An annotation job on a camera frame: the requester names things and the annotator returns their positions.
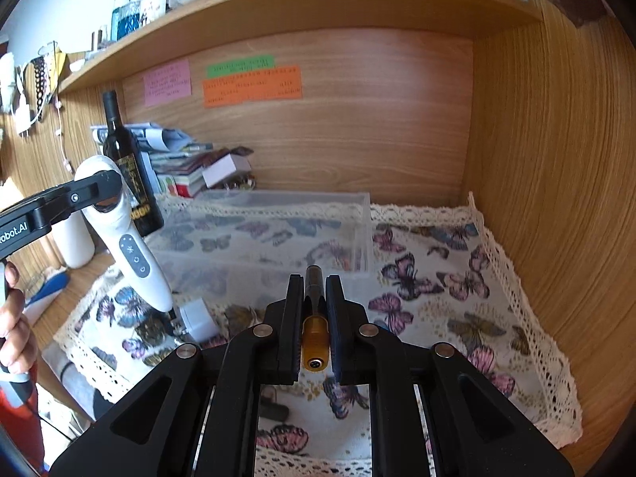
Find pink paper note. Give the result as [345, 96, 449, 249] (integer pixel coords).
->
[142, 59, 192, 108]

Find person's left hand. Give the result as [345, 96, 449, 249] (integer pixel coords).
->
[0, 263, 38, 374]

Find stack of books and papers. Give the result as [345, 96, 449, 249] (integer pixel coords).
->
[89, 122, 256, 200]

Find green paper note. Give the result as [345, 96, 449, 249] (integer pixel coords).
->
[206, 55, 275, 79]

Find white cylindrical container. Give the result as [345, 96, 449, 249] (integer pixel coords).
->
[52, 211, 95, 269]

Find black and gold tube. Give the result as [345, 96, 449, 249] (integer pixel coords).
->
[301, 265, 330, 372]

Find white handheld massager device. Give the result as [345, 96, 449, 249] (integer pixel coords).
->
[74, 155, 174, 312]

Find small white box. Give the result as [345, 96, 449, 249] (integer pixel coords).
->
[203, 154, 251, 188]

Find dark wine bottle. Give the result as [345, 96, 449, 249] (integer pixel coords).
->
[103, 91, 164, 237]

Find black small device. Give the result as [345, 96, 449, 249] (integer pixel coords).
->
[259, 386, 290, 423]

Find orange paper note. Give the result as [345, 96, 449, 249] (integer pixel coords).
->
[203, 66, 303, 109]

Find wooden shelf board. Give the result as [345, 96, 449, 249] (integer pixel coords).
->
[60, 0, 542, 93]

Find clear plastic storage box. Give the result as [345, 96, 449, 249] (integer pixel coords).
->
[145, 191, 372, 308]

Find blue glass bottle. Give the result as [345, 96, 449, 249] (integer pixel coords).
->
[110, 0, 141, 41]

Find butterfly print lace cloth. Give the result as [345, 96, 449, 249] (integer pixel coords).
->
[44, 197, 582, 476]

